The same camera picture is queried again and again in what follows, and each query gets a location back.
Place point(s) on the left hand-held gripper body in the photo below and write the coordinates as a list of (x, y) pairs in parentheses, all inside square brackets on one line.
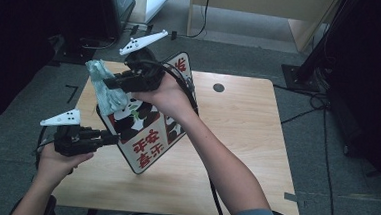
[(76, 142)]

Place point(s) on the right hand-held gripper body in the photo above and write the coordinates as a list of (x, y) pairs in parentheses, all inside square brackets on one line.
[(145, 74)]

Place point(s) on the light blue cloth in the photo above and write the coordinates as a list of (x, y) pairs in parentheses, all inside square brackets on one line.
[(107, 95)]

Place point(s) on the panda picture sign board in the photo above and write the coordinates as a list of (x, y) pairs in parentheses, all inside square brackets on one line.
[(146, 148)]

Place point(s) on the person's left hand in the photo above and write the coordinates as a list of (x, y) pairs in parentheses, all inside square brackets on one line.
[(56, 166)]

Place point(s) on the person's right hand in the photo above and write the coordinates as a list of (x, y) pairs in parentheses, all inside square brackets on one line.
[(169, 99)]

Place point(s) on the black angled floor tape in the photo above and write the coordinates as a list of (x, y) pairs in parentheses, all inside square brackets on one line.
[(74, 92)]

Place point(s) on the dark stand base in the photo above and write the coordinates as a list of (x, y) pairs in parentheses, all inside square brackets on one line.
[(73, 52)]

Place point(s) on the dark monitor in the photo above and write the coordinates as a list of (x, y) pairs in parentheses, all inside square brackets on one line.
[(118, 6)]

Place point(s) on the white panel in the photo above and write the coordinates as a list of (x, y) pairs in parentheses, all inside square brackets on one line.
[(160, 2)]

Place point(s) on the round black table hole cap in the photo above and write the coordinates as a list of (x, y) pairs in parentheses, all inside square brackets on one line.
[(218, 88)]

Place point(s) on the dark curtain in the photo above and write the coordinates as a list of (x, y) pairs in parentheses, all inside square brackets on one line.
[(373, 82), (22, 37)]

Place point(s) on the light wooden desk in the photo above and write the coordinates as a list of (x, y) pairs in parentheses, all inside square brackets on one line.
[(251, 2)]

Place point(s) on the black metal stand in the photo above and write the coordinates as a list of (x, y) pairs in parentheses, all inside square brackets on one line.
[(309, 73)]

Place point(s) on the grey floor tape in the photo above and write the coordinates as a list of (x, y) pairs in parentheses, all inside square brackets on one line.
[(291, 196)]

